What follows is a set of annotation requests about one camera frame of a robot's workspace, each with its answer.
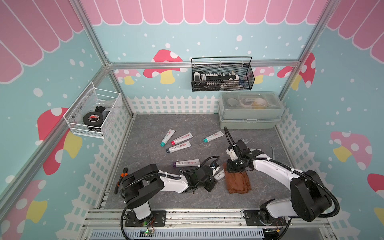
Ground silver purple Protetix toothpaste tube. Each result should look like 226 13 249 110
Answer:
241 138 252 145

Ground white R&O purple cap tube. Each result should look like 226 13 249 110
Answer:
173 159 200 168

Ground brown cloth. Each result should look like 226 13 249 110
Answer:
224 164 252 194

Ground white green cap toothpaste tube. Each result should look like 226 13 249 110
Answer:
204 131 224 143

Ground white R&O tube red scribble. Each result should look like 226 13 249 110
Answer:
214 169 225 181

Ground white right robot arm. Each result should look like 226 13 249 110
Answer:
227 140 340 225

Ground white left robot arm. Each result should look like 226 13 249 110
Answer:
114 161 220 222

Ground white dark cap toothpaste tube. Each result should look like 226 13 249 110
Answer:
166 141 192 153

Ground white pink cap toothpaste tube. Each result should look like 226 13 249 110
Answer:
171 133 193 146

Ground far left green cap tube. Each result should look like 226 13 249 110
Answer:
161 129 176 147

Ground green plastic storage box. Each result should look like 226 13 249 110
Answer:
218 92 285 130

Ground orange black pliers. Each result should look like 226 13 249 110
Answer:
114 167 128 195

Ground black tape roll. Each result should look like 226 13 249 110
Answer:
83 112 104 128

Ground black wire mesh basket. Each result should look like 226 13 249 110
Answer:
191 57 255 92

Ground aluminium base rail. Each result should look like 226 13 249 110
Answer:
78 209 336 240

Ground white wire basket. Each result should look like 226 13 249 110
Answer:
63 83 123 139

